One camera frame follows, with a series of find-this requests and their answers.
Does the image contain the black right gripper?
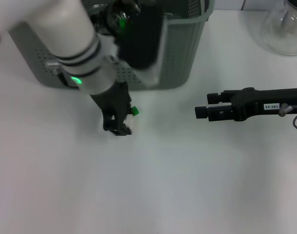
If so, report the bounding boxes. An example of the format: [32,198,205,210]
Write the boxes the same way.
[194,87,297,122]

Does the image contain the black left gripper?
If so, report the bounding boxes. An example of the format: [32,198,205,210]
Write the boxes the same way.
[90,81,135,137]

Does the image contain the grey-green perforated storage bin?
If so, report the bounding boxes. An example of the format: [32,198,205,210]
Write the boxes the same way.
[7,0,215,91]

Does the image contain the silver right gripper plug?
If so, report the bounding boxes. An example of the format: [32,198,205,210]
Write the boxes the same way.
[279,103,295,117]

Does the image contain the clear glass carafe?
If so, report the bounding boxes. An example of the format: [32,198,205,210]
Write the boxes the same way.
[260,0,297,56]

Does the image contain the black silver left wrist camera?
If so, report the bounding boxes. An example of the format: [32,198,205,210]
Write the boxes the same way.
[118,3,169,89]

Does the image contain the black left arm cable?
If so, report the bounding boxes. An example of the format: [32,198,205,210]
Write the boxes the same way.
[45,60,74,87]

